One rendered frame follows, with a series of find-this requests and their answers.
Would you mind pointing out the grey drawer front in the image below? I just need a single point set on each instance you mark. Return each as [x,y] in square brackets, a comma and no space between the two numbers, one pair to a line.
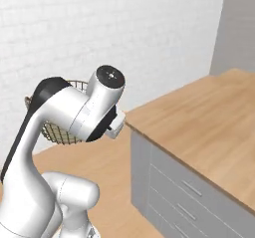
[162,210]
[166,189]
[172,170]

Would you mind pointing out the grey counter cabinet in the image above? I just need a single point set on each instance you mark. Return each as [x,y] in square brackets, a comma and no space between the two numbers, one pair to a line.
[140,169]

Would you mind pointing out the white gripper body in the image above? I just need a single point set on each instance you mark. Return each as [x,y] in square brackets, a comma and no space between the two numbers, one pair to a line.
[117,125]

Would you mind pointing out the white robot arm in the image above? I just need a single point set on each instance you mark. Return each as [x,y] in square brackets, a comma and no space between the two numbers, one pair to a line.
[50,116]

